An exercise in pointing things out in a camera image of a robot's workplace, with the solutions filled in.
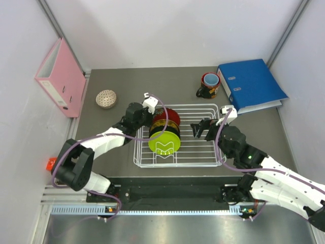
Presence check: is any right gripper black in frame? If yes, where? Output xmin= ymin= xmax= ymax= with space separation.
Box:
xmin=191 ymin=117 xmax=233 ymax=159

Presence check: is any red floral bowl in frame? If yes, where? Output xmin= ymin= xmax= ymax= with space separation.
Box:
xmin=152 ymin=107 xmax=181 ymax=126

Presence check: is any patterned small bowl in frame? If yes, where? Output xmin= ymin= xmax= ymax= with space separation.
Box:
xmin=95 ymin=89 xmax=117 ymax=109

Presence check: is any black skull mug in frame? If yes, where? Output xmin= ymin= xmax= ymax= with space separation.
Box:
xmin=196 ymin=73 xmax=221 ymax=99

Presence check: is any light blue cup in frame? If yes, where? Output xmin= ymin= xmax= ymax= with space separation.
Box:
xmin=203 ymin=73 xmax=220 ymax=87

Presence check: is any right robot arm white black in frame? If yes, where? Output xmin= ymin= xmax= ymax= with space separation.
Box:
xmin=190 ymin=118 xmax=324 ymax=231

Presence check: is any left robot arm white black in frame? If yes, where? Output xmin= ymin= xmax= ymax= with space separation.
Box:
xmin=51 ymin=96 xmax=158 ymax=202

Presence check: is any black gold plate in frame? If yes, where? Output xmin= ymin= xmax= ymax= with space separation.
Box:
xmin=148 ymin=119 xmax=181 ymax=135

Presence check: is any lime green plate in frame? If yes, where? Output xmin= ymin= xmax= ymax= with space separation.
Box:
xmin=148 ymin=130 xmax=181 ymax=156

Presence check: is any blue binder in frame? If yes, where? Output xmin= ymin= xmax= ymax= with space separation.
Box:
xmin=217 ymin=59 xmax=288 ymax=114

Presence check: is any pink binder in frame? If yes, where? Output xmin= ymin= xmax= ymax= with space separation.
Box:
xmin=35 ymin=38 xmax=86 ymax=118

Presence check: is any red emergency button box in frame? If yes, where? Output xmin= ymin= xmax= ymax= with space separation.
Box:
xmin=46 ymin=157 xmax=57 ymax=171

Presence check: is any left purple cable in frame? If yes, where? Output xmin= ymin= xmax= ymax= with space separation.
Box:
xmin=50 ymin=93 xmax=169 ymax=189

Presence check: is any purple cable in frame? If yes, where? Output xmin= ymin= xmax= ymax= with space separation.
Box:
xmin=50 ymin=93 xmax=169 ymax=189
xmin=214 ymin=108 xmax=325 ymax=195

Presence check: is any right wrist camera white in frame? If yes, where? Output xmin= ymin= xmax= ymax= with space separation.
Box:
xmin=216 ymin=105 xmax=238 ymax=126

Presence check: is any white wire dish rack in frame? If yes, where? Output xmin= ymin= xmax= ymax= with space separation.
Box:
xmin=133 ymin=104 xmax=221 ymax=168

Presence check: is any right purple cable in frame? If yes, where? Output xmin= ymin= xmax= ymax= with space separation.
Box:
xmin=214 ymin=108 xmax=325 ymax=195

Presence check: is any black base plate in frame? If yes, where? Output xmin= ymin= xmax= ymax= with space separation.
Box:
xmin=86 ymin=175 xmax=254 ymax=211

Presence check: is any slotted cable duct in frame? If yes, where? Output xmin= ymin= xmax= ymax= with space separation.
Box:
xmin=51 ymin=205 xmax=256 ymax=216

